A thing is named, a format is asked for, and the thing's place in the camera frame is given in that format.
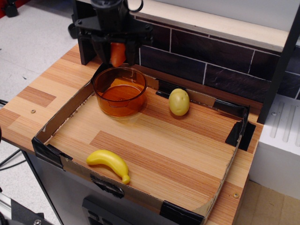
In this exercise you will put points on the transparent orange plastic pot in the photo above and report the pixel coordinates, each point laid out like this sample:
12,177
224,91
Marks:
120,91

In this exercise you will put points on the cardboard fence with black tape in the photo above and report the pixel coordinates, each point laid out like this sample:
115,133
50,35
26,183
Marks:
184,170

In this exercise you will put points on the black metal bracket with screw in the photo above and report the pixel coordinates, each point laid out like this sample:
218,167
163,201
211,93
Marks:
13,213

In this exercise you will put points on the black caster wheel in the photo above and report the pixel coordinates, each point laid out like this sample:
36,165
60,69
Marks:
72,31

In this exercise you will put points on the yellow toy banana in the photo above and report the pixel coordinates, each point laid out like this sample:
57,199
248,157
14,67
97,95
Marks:
112,160

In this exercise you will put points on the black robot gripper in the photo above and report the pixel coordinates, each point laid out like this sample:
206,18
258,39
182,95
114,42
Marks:
113,23

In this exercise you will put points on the dark brick-pattern backsplash shelf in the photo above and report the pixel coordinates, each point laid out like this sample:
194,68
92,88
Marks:
240,58

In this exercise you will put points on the yellow toy potato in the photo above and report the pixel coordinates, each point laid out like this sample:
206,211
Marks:
179,102

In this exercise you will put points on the orange toy carrot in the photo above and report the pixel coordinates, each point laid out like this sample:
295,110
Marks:
118,56

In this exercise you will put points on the white grooved side block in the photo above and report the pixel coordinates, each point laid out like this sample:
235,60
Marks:
276,163

